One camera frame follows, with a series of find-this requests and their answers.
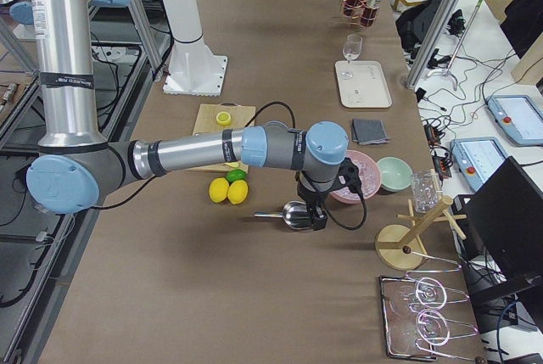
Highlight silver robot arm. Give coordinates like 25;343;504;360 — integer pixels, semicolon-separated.
26;0;358;230

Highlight steel ice scoop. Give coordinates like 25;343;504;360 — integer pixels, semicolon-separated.
253;201;311;230

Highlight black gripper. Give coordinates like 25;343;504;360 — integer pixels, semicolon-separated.
295;171;327;231

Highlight copper wire bottle basket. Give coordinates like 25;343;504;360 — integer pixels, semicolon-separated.
340;0;382;28

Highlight green lime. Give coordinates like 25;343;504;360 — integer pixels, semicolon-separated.
226;169;246;183

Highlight wooden cup tree stand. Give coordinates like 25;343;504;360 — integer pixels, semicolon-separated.
375;191;467;272

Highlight grey folded cloth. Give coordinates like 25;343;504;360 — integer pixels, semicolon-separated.
351;119;389;145

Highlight black wine glass rack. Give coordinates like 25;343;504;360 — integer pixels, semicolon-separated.
378;257;487;363

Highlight yellow lemon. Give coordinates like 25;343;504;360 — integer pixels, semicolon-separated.
227;180;249;204
208;177;230;204

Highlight black tool case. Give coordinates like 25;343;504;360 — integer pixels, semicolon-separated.
395;0;442;59

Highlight pink bowl with ice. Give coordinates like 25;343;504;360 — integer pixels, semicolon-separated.
330;150;381;204

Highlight green bowl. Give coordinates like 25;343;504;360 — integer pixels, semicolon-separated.
377;157;412;193

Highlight clear glass mug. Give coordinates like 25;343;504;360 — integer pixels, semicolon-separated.
411;170;441;213

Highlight yellow plastic knife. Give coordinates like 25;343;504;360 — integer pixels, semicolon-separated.
223;161;240;169

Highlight cream serving tray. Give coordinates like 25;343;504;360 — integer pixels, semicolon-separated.
335;60;392;109

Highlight half lemon slice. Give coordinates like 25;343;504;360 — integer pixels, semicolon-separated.
216;111;232;126

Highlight blue teach pendant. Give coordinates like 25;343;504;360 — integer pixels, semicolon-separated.
450;137;508;192
487;95;543;147

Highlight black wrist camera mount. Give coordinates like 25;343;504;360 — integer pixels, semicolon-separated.
330;157;361;194

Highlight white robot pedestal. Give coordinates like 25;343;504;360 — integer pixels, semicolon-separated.
163;0;227;97

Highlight wooden cutting board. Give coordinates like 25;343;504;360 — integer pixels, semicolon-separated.
191;104;256;172

